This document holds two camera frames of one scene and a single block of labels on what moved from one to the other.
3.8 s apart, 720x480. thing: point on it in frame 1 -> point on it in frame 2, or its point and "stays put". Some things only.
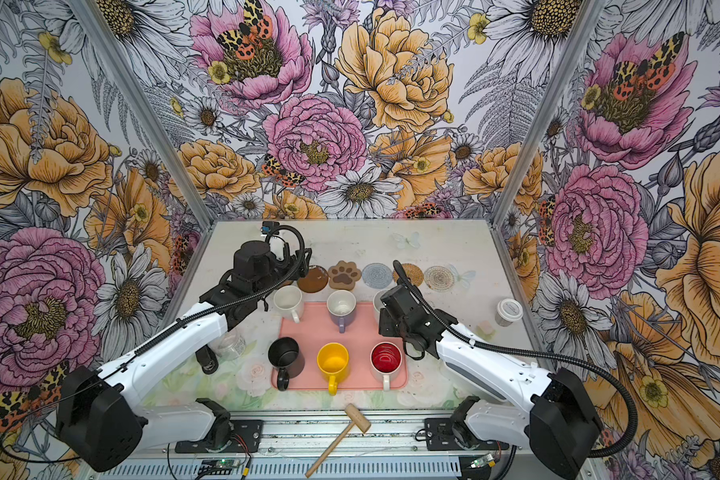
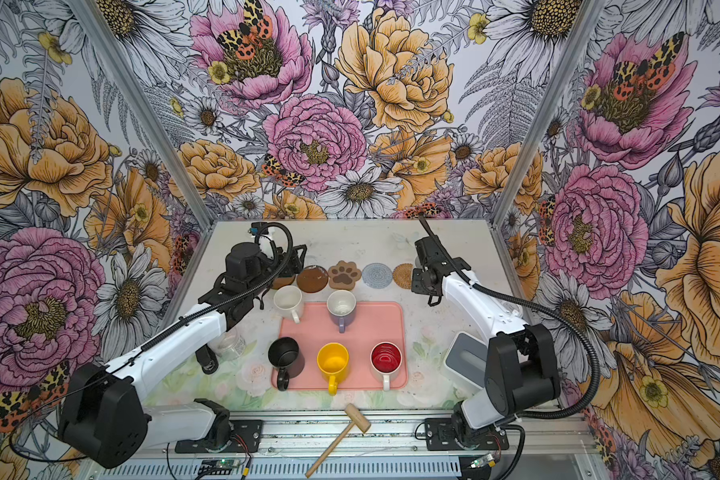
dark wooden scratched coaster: x=315 y=281 stays put
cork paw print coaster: x=344 y=275 stays put
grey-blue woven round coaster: x=376 y=275 stays put
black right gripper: x=385 y=324 -> x=416 y=283
